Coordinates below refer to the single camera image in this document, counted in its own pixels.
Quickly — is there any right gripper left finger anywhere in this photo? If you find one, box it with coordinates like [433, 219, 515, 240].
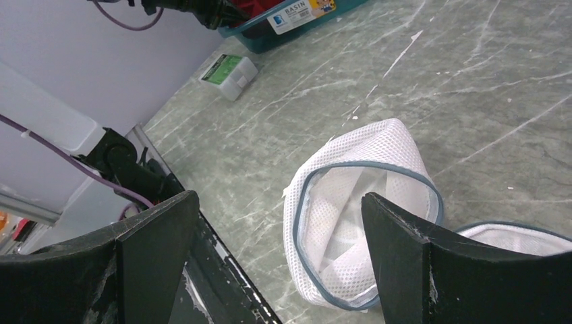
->
[1, 191, 199, 323]

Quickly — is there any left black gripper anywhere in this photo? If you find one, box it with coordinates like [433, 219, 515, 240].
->
[141, 0, 250, 30]

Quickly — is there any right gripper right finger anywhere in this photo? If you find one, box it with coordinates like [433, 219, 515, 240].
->
[362, 192, 571, 323]

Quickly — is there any blue-trimmed white mesh laundry bag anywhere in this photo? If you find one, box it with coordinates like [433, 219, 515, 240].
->
[282, 117, 572, 312]

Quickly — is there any dark red bra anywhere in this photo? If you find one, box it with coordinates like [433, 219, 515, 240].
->
[231, 0, 284, 18]

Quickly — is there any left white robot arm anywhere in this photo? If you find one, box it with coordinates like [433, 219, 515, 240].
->
[1, 1, 222, 211]

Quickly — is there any green labelled small box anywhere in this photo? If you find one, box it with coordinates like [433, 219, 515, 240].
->
[198, 54, 258, 101]

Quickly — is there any teal plastic basin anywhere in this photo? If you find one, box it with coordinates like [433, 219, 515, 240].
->
[218, 0, 366, 54]

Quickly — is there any black base frame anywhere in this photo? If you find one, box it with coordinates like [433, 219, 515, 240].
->
[134, 125, 285, 324]

